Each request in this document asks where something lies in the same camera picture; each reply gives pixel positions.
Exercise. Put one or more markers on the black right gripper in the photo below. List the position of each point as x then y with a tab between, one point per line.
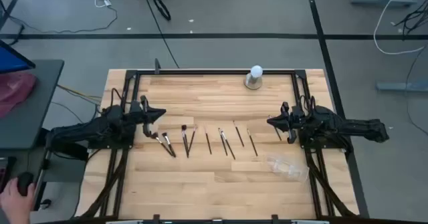
295	120

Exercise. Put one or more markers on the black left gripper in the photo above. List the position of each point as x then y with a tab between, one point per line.
138	113

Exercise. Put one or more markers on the thin black makeup brush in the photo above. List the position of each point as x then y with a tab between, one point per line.
238	134
278	134
184	143
192	138
222	142
252	143

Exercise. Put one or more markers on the dark fluffy makeup brush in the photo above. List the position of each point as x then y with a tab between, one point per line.
183	128

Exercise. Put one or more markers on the silver ferrule makeup brush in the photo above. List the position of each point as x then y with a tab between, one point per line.
164	146

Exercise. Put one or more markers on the fan head makeup brush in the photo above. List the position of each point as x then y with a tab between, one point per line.
168	144

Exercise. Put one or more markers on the clear plastic container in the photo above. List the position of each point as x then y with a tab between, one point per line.
289	168

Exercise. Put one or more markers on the black pen white cap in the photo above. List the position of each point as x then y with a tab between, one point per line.
229	148

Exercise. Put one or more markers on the short black pen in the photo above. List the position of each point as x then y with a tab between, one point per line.
208	140

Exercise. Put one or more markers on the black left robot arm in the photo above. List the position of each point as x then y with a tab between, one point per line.
100	128

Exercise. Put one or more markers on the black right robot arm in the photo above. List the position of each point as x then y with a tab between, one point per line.
351	127

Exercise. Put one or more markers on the white bulb lamp metal base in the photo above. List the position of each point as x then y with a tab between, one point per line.
253	80

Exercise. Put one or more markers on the grey side desk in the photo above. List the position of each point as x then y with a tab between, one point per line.
33	110

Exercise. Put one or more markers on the silver desk leg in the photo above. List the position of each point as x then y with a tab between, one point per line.
43	170

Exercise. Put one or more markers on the pink cloth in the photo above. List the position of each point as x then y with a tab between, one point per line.
13	90

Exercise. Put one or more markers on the black computer mouse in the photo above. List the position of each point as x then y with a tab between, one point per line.
25	182

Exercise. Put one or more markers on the blue screen monitor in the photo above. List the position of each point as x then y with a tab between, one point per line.
10	61

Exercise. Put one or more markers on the person's hand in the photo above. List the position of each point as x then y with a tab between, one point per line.
15	204

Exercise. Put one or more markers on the black aluminium frame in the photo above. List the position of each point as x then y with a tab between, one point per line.
217	72

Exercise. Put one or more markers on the black bracket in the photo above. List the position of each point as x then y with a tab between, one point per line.
156	219
275	219

